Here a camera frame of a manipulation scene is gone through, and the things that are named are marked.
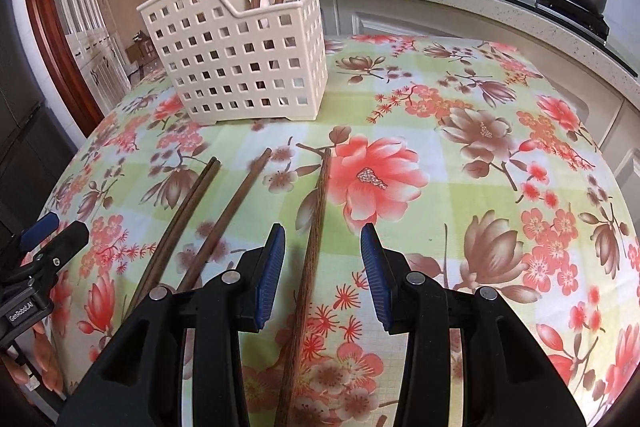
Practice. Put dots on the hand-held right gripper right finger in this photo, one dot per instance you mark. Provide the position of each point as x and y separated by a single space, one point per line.
377 282

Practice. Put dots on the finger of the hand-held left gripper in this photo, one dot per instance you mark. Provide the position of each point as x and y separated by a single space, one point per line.
42 224
70 237

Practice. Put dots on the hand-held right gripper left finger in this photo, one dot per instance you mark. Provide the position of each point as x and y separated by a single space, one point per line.
267 287

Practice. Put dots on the white plastic utensil basket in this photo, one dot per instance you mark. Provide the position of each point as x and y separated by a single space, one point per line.
312 57

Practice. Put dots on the person's left hand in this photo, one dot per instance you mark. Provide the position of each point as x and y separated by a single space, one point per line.
47 367

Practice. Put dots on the dark refrigerator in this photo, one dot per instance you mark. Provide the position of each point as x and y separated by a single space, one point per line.
25 132

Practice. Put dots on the floral checked tablecloth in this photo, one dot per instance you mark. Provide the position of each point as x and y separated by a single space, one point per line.
450 207

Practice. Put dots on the white hallway cabinet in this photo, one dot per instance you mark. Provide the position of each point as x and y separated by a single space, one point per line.
85 32

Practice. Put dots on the black glass gas hob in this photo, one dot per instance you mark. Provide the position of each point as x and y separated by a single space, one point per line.
625 52

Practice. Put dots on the red wooden door frame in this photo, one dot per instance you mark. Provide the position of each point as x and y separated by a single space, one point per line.
55 57

